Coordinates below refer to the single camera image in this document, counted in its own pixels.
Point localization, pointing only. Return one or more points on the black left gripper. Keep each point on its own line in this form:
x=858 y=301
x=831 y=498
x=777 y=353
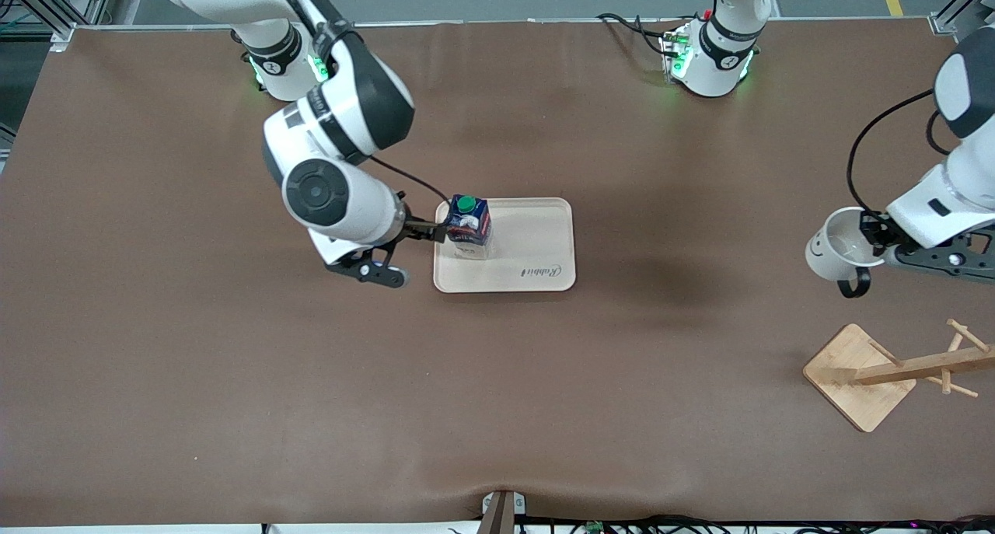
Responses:
x=879 y=238

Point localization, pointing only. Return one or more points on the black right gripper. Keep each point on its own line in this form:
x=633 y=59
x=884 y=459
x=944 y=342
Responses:
x=417 y=228

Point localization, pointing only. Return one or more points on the blue milk carton green cap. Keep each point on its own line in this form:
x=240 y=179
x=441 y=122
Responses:
x=468 y=227

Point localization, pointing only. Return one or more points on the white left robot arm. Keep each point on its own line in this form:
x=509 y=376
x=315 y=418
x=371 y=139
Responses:
x=944 y=207

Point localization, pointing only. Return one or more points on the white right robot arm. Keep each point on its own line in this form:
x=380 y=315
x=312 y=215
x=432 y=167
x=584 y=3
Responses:
x=342 y=200

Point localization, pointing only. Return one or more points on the wooden cup rack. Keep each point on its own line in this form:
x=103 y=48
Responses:
x=851 y=371

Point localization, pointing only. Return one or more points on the beige plastic tray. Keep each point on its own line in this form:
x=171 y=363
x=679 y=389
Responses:
x=536 y=246

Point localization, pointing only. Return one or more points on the brown table cover mat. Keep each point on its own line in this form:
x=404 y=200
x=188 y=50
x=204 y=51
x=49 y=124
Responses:
x=311 y=378

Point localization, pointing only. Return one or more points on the grey camera post bracket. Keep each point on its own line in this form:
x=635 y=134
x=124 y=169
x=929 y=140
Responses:
x=500 y=512

